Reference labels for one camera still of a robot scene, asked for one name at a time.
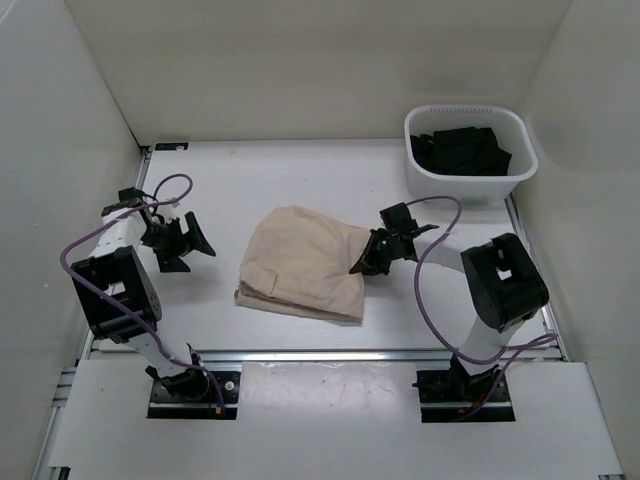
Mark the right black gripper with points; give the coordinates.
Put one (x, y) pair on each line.
(368, 263)

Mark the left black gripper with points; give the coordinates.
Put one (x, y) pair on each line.
(194, 237)

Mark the beige trousers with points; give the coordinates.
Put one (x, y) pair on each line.
(298, 263)

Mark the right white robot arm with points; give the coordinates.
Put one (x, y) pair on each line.
(505, 286)

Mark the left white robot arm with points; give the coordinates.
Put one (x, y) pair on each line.
(118, 298)

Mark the white plastic basket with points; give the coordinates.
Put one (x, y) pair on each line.
(511, 134)

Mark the black folded garment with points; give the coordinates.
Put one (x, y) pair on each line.
(469, 151)

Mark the front aluminium rail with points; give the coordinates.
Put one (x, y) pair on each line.
(357, 355)

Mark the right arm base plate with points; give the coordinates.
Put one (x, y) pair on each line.
(444, 399)

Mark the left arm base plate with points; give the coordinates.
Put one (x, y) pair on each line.
(193, 396)

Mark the left aluminium frame rail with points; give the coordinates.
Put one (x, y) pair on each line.
(42, 469)

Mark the aluminium frame rail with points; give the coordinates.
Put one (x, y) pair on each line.
(42, 469)
(540, 297)

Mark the right aluminium frame rail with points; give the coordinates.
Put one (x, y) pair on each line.
(540, 297)

